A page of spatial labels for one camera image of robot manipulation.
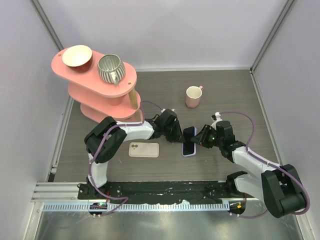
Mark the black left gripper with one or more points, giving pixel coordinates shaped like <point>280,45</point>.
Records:
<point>178,136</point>

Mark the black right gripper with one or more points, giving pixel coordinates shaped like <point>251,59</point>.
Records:
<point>200,138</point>

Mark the dark blue phone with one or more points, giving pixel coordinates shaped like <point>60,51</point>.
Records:
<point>188,133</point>

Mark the lilac phone case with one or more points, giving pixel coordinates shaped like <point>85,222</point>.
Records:
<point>188,152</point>

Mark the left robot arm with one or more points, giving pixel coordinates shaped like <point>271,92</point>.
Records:
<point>103,142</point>

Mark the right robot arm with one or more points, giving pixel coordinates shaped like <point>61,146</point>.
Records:
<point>278,186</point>

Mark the beige phone case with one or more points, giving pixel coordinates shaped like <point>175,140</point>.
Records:
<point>143,150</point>

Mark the pink ceramic mug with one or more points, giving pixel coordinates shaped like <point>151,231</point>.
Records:
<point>193,96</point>

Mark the pink tiered wooden shelf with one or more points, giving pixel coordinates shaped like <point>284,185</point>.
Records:
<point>97,98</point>

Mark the grey striped mug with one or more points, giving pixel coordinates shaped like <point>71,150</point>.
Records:
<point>111,69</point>

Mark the cream bowl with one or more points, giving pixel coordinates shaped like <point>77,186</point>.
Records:
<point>78,58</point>

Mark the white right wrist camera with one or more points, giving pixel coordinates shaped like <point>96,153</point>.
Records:
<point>216,118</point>

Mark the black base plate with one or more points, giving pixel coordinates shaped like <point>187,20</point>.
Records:
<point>169,192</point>

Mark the white slotted cable duct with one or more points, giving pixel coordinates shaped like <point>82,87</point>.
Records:
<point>99,206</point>

